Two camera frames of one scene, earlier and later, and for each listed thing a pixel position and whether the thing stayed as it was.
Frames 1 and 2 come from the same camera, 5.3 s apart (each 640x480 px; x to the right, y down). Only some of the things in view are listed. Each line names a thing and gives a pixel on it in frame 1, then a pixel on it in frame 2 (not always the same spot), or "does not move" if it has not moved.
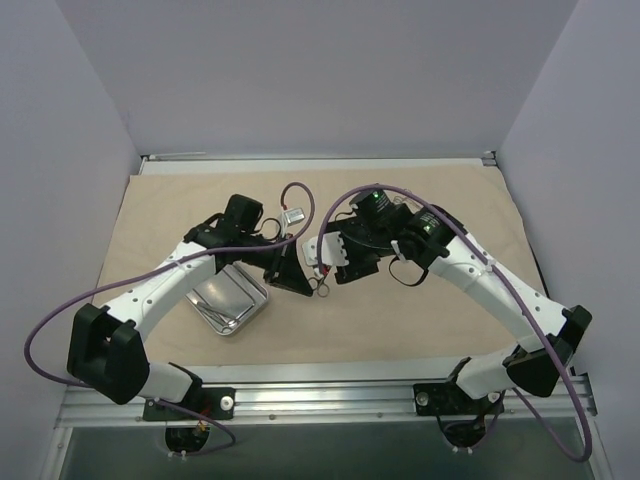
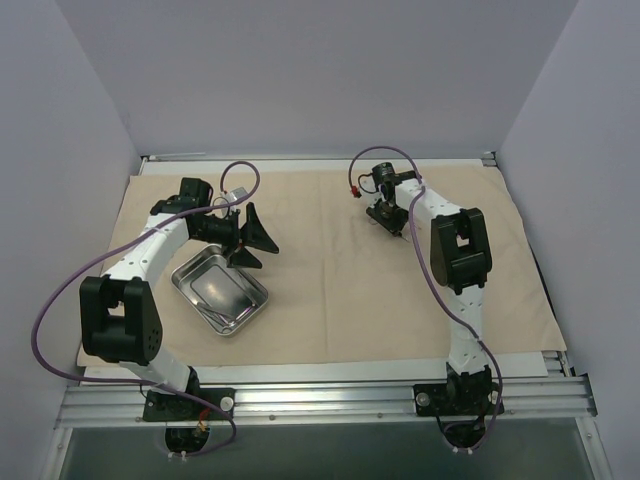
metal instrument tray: [226, 298] does not move
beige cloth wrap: [405, 312] does not move
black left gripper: [279, 267] -> [240, 233]
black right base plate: [451, 399] does not move
